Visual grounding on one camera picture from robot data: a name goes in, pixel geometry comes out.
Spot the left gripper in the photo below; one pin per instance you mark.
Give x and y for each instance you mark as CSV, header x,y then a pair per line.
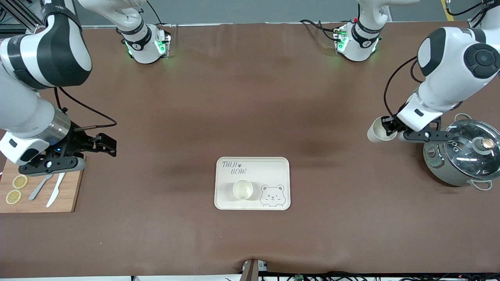
x,y
391,125

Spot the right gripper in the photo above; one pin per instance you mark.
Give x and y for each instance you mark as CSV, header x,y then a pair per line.
x,y
76,141

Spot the white IKEA cup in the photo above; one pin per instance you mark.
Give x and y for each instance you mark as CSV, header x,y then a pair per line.
x,y
375,134
242,190

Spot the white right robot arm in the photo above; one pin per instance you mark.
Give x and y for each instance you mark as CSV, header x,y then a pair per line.
x,y
58,50

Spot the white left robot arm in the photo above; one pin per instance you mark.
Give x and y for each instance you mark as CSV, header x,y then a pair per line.
x,y
449,78

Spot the wooden cutting board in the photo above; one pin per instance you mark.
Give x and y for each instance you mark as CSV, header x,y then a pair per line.
x,y
66,195

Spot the grey-green electric cooking pot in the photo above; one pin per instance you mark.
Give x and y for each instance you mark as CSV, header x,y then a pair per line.
x,y
441,171

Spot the white plastic knife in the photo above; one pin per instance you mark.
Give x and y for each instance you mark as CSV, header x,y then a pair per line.
x,y
54,195

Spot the glass pot lid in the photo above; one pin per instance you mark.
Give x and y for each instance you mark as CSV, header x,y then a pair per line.
x,y
461,156

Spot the grey plastic knife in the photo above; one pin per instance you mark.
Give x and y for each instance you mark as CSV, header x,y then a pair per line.
x,y
37,191

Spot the brown table cover mat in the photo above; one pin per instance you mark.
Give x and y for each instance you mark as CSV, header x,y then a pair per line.
x,y
312,97

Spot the lemon slice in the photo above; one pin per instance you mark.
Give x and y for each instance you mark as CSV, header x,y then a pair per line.
x,y
13,196
20,181

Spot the cream bear print tray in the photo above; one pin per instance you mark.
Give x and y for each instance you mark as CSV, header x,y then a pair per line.
x,y
269,171

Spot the aluminium frame struts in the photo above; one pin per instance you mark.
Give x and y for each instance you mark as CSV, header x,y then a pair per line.
x,y
19,15

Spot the table edge bracket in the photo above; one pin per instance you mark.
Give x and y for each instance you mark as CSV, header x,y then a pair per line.
x,y
250,271

